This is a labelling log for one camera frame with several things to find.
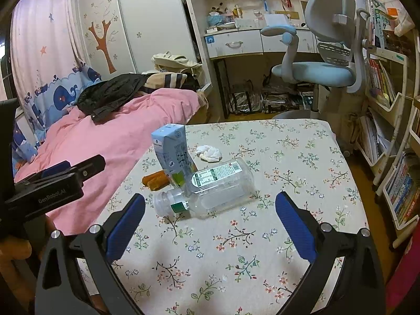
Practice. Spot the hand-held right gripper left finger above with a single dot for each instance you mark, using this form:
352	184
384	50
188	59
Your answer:
126	226

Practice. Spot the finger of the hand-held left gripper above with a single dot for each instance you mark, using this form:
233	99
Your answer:
55	169
93	165

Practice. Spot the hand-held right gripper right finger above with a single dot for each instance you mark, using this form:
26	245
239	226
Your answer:
295	226

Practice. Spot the orange carrot-like peel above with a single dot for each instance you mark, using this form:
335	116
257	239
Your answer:
156	180

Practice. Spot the clear plastic bottle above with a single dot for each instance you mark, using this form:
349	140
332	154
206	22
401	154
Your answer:
223	187

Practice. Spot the person's left hand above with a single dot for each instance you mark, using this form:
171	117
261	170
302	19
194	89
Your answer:
21	247

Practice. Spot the pink blanket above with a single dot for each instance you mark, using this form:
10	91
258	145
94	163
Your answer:
108	131

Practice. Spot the black jacket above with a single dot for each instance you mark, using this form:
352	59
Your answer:
108	93

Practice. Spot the floral tablecloth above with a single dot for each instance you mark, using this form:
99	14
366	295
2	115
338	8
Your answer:
262	157

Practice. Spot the blue milk carton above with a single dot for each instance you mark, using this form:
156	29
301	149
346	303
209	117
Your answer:
170	151

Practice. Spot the small white crumpled tissue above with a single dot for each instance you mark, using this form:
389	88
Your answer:
210	153

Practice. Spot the beige navy striped cloth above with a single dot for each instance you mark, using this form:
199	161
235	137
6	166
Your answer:
167	80

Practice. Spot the pink whale print curtain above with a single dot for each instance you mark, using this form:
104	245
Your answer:
49	55

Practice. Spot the stack of colourful books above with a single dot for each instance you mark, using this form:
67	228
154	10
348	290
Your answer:
403	190

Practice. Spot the magenta cloth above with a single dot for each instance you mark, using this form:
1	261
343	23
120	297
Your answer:
402	279

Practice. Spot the beige canvas bag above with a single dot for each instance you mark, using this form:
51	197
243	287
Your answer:
174	60

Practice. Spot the white wardrobe with tree sticker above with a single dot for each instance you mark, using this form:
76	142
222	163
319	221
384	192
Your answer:
137	23

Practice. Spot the white shelf trolley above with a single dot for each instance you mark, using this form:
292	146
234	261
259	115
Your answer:
390	105

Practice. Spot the grey blue office chair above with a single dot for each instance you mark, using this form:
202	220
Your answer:
325	72

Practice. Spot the row of thin books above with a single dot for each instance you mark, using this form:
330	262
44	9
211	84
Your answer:
380	78

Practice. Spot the white desk drawer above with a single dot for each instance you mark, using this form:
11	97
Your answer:
223	49

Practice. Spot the white desk with hutch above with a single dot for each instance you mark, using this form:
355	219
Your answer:
197	23

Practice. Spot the row of tall books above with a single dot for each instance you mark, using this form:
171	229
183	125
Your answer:
377	23

